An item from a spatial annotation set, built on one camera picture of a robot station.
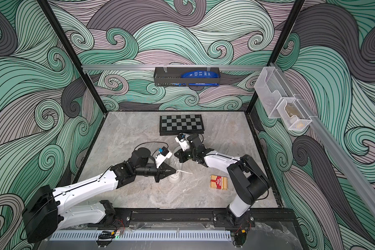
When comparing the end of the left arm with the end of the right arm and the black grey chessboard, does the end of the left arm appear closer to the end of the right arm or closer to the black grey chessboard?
the end of the right arm

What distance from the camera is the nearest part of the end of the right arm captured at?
26.6 inches

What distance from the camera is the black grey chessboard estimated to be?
3.48 feet

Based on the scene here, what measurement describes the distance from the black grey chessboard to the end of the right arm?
0.26 meters

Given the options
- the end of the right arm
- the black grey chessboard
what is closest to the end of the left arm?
the end of the right arm
